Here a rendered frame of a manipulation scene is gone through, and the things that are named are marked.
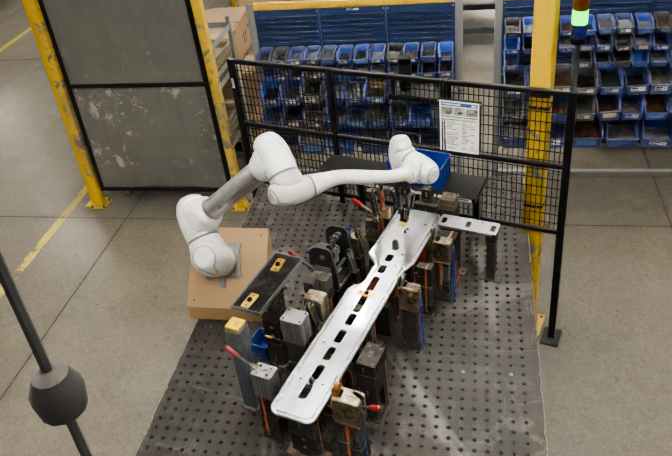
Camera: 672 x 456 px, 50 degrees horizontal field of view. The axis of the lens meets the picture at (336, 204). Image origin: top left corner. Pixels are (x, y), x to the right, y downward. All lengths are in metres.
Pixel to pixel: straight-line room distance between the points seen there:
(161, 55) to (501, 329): 3.05
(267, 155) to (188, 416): 1.15
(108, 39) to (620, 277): 3.75
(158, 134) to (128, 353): 1.73
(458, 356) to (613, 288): 1.74
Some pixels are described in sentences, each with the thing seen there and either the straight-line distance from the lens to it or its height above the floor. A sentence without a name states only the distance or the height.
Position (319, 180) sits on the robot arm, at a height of 1.49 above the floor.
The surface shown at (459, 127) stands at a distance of 3.71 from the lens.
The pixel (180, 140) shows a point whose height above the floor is 0.59.
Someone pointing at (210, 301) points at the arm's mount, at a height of 0.80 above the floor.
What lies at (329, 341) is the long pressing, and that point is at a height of 1.00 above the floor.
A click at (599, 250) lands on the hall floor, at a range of 5.07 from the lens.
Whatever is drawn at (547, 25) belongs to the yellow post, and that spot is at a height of 1.85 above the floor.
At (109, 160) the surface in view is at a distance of 5.86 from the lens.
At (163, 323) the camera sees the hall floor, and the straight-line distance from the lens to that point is 4.77.
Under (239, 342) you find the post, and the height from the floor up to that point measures 1.10.
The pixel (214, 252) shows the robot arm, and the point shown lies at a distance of 3.28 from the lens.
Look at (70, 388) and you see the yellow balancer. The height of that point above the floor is 2.77.
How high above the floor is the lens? 3.05
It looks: 33 degrees down
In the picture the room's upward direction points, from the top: 7 degrees counter-clockwise
